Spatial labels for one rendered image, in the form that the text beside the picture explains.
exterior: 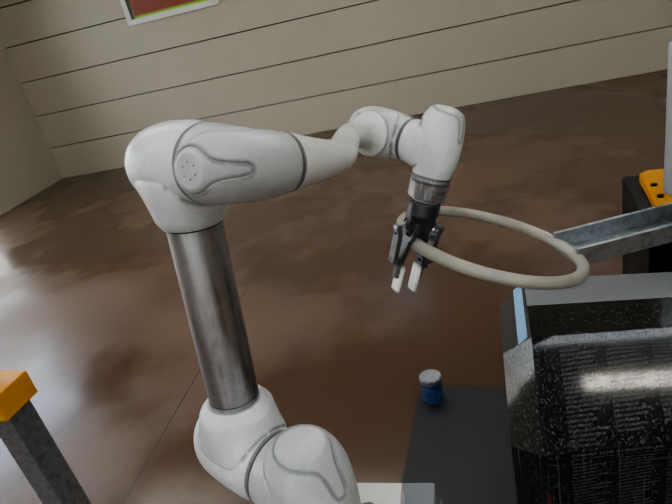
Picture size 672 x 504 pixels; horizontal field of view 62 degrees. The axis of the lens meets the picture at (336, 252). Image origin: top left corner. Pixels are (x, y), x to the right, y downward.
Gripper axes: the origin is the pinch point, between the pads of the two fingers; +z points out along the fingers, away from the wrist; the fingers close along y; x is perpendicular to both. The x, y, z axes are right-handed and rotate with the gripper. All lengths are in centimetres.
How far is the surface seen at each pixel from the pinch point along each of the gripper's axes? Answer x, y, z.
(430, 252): -7.0, -0.3, -10.0
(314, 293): 202, 80, 115
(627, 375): -24, 63, 20
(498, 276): -20.0, 8.9, -10.0
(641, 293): -7, 82, 5
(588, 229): -3, 54, -15
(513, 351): 1, 46, 27
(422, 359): 95, 94, 98
